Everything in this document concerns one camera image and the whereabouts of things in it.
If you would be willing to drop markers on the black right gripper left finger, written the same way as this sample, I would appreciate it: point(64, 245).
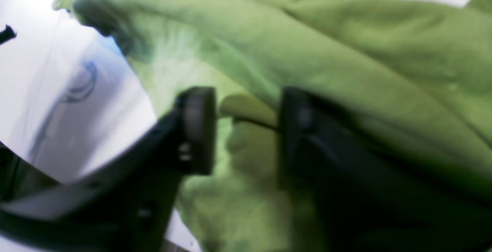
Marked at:
point(126, 205)

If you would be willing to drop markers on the green t-shirt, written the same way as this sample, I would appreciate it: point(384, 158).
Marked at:
point(412, 77)

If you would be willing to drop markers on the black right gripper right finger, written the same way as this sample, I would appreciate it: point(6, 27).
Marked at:
point(364, 201)

